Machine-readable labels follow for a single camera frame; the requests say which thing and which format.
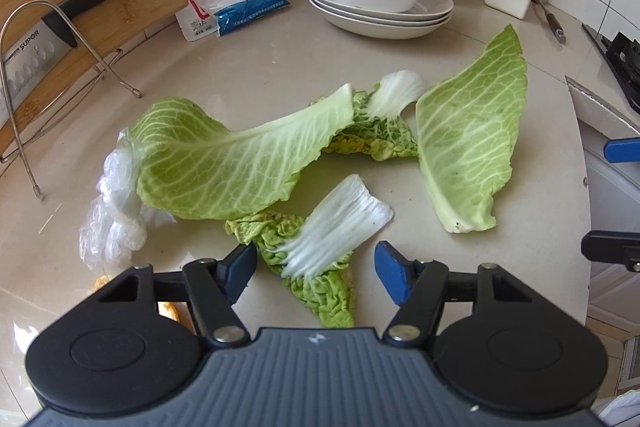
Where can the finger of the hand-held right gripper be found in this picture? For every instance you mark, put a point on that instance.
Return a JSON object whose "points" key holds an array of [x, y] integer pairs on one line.
{"points": [[610, 248], [620, 150]]}

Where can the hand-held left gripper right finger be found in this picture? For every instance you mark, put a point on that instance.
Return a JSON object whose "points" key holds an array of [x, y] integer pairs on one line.
{"points": [[392, 273]]}

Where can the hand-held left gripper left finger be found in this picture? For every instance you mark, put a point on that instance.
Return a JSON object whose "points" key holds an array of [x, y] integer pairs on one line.
{"points": [[240, 268]]}

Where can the napa cabbage leaf piece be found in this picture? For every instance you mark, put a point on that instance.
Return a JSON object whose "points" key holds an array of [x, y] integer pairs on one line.
{"points": [[380, 132], [340, 227]]}

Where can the clear plastic bag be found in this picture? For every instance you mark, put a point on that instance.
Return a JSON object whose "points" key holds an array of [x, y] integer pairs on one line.
{"points": [[112, 217]]}

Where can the small orange peel piece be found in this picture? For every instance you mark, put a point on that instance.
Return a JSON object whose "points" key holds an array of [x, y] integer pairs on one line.
{"points": [[168, 311]]}

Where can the black gas stove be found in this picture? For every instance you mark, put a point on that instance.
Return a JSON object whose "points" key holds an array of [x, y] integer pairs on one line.
{"points": [[622, 62]]}

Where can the green cabbage leaf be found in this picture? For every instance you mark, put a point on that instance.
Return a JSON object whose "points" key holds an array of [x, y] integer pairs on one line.
{"points": [[465, 132], [210, 167]]}

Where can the metal spatula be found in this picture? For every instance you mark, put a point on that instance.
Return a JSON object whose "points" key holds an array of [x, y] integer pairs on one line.
{"points": [[550, 19]]}

